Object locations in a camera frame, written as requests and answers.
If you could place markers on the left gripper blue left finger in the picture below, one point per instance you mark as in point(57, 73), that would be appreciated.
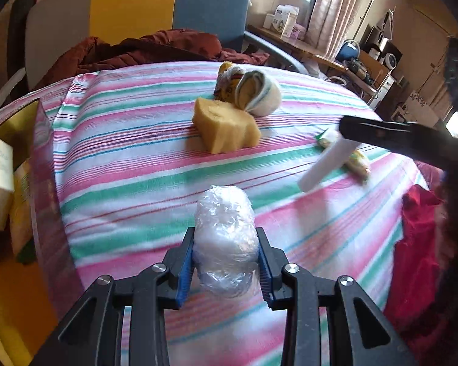
point(179, 261)

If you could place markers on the white boxes on desk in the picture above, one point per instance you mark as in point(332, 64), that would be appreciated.
point(284, 22)

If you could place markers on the white plastic wrap ball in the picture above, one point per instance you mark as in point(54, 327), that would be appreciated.
point(225, 242)

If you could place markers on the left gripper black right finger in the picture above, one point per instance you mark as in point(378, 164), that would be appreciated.
point(271, 260)

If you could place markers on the red cloth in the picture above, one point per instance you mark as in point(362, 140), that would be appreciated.
point(411, 305)

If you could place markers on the gold metal tin box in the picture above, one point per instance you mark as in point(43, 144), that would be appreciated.
point(18, 132)

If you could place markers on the striped pink green tablecloth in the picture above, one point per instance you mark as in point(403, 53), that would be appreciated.
point(129, 165)

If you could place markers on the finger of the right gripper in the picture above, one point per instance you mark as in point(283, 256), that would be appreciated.
point(416, 141)

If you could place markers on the wooden side desk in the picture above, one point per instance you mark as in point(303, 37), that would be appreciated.
point(302, 50)

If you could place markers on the rolled striped sock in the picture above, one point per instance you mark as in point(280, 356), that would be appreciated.
point(258, 94)

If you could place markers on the dark red jacket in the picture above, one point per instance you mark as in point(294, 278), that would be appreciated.
point(93, 54)

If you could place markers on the yellow green snack packet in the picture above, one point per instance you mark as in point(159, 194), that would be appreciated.
point(357, 163)

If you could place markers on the grey yellow blue chair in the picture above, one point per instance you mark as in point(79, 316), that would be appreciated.
point(51, 27)

